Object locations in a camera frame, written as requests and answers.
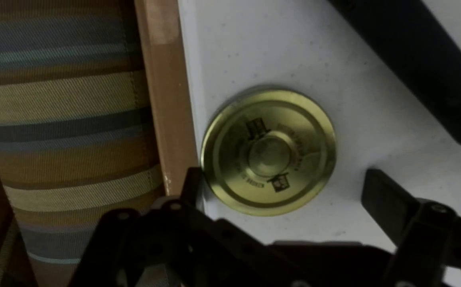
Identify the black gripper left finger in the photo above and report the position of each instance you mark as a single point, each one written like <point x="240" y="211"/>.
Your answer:
<point x="194" y="186"/>

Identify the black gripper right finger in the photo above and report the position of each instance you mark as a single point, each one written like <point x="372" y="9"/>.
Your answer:
<point x="390" y="205"/>

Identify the gold metal jar lid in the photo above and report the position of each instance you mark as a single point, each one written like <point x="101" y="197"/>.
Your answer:
<point x="269" y="152"/>

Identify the striped fabric sofa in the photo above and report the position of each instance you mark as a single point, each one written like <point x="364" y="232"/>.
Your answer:
<point x="60" y="133"/>

